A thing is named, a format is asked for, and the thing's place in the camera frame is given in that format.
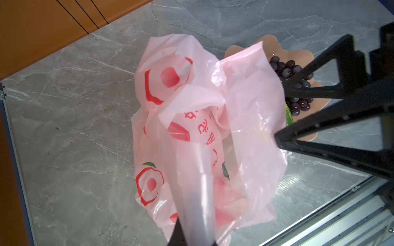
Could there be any dark purple grape bunch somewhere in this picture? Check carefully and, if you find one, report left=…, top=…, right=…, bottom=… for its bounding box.
left=269, top=55, right=315, bottom=117

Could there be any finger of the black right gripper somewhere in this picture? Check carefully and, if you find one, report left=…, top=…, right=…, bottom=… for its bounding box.
left=283, top=34, right=368, bottom=99
left=275, top=76, right=394, bottom=180

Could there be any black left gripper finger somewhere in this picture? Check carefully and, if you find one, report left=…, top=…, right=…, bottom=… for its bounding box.
left=167, top=219, right=185, bottom=246

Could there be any pink printed plastic bag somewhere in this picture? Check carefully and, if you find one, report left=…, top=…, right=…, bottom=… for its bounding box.
left=131, top=34, right=287, bottom=246

